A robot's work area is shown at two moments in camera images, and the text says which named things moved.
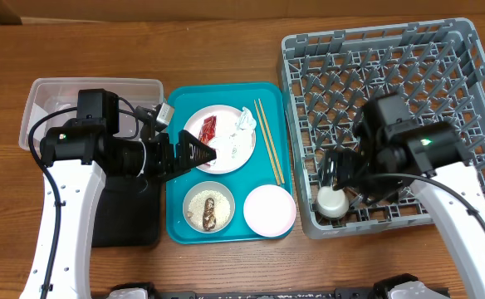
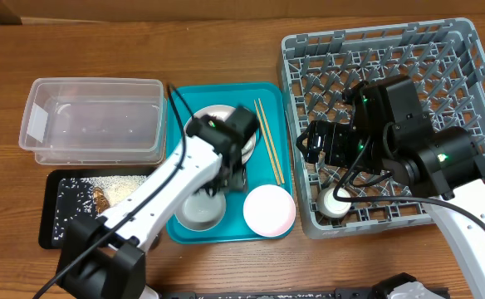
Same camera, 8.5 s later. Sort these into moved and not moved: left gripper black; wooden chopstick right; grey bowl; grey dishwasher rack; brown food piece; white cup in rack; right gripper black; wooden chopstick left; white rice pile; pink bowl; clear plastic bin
Moved: white rice pile; grey bowl; left gripper black; brown food piece; right gripper black
Not moved: grey dishwasher rack; pink bowl; clear plastic bin; wooden chopstick right; white cup in rack; wooden chopstick left
